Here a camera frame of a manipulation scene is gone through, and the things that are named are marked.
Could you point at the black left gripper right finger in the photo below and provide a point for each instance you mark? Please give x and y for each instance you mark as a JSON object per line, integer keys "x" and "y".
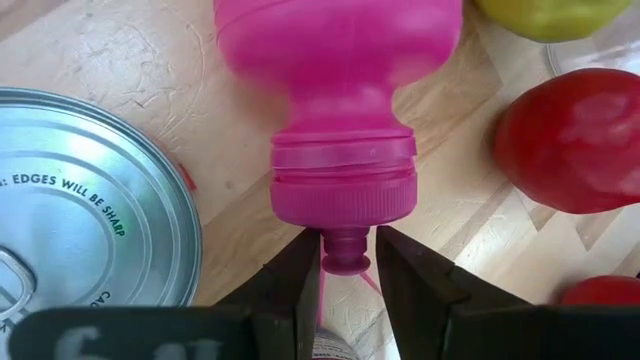
{"x": 415, "y": 300}

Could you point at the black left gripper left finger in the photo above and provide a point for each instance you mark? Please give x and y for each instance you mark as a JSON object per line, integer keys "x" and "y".
{"x": 295, "y": 300}

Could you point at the gold pull-tab tin can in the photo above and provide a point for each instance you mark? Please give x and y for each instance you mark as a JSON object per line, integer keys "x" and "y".
{"x": 90, "y": 200}

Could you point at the pink plastic bottle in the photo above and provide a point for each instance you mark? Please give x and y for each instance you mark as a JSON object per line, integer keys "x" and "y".
{"x": 340, "y": 75}

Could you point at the red toy tomato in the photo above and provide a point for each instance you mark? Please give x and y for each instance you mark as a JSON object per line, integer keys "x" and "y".
{"x": 605, "y": 292}

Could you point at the small red apple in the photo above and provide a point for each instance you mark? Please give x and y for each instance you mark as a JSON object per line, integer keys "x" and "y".
{"x": 575, "y": 140}

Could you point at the green toy apple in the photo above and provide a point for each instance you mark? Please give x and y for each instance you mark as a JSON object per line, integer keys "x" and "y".
{"x": 550, "y": 20}

